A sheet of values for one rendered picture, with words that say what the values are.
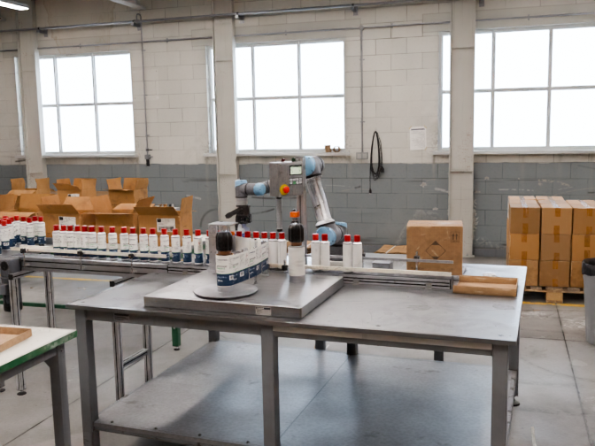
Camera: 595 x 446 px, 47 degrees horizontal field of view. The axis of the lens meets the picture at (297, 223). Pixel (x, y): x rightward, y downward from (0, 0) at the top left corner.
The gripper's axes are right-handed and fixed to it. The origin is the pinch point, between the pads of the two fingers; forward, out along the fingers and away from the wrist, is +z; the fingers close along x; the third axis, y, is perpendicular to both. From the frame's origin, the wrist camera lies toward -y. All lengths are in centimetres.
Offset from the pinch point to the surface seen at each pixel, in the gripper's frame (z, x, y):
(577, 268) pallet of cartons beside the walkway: 67, 279, 224
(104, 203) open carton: -9, 96, -158
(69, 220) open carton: 3, 73, -176
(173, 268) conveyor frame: 14.1, -37.5, -26.9
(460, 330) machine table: 17, -117, 143
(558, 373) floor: 100, 78, 195
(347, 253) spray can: 1, -40, 78
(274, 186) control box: -34, -34, 35
